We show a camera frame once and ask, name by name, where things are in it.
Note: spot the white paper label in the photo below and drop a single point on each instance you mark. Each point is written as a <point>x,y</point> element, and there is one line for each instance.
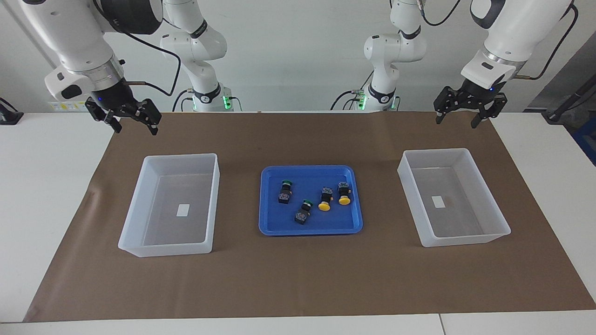
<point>438,202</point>
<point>183,210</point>

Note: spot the black clamp mount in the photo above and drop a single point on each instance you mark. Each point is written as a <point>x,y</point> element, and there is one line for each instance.
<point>9,116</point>

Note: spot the brown table mat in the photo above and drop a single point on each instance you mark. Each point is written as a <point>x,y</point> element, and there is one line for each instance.
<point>298,279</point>

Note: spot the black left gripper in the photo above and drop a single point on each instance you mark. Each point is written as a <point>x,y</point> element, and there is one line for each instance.
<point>477,92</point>

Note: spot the white wall socket strip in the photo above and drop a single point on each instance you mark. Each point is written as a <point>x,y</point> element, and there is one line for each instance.
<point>65,106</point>

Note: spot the yellow push button switch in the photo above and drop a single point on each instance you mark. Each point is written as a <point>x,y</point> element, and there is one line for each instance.
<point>325,197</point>
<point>344,193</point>

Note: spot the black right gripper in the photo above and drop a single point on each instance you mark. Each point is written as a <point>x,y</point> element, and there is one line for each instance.
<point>116,97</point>

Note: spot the blue plastic tray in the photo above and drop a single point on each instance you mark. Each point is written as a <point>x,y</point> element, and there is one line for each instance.
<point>279,223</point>

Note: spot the green push button switch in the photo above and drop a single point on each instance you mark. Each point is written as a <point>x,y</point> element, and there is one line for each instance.
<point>285,193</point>
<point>303,213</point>

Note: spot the blue crate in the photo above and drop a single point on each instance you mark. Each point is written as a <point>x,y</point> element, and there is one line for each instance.
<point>587,139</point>

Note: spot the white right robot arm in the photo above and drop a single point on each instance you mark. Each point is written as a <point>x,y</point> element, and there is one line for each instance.
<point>79,32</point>

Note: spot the black stand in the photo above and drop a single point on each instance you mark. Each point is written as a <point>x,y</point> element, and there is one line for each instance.
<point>565,104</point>

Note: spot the translucent white plastic box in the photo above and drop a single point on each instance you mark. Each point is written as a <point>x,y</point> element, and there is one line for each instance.
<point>465,223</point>
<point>163,230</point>

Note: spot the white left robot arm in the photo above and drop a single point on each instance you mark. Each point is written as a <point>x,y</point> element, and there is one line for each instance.
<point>512,32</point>

